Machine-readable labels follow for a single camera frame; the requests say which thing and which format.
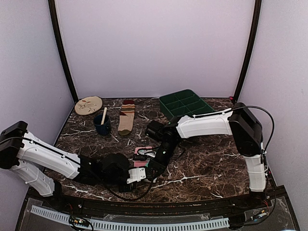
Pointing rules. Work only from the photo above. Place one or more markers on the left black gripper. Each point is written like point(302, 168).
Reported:
point(128, 189)

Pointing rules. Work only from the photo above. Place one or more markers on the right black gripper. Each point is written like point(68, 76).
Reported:
point(158, 165)

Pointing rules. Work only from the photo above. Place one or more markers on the pink patterned sock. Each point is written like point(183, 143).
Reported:
point(149, 151)

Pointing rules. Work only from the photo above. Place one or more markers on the green compartment tray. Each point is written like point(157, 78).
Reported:
point(184, 102)

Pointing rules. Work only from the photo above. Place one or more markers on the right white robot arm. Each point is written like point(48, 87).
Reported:
point(238, 122)

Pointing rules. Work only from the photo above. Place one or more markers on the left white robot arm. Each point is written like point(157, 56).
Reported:
point(22, 152)

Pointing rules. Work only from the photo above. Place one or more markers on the dark blue mug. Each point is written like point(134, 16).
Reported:
point(102, 128)

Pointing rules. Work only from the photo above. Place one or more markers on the beige striped sock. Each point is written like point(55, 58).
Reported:
point(126, 117)

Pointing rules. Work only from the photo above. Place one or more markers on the wooden stick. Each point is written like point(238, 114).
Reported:
point(104, 115)

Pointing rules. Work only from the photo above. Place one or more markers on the round beige embroidered coaster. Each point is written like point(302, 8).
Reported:
point(88, 105)

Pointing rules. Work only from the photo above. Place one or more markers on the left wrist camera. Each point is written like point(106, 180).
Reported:
point(114, 168)

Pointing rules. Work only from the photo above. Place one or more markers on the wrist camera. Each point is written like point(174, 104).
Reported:
point(114, 168)
point(155, 130)

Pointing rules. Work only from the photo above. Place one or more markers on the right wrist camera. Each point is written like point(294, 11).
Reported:
point(155, 130)

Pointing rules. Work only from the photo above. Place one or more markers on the white slotted cable duct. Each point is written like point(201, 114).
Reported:
point(125, 223)

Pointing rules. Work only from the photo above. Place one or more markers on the black front rail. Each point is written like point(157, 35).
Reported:
point(232, 206)

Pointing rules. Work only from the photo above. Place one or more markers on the left black frame post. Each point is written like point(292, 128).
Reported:
point(61, 51)

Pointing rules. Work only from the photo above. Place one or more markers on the black frame post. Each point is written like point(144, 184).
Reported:
point(61, 51)
point(249, 49)

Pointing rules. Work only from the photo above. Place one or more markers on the right black frame post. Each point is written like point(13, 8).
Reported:
point(249, 49)

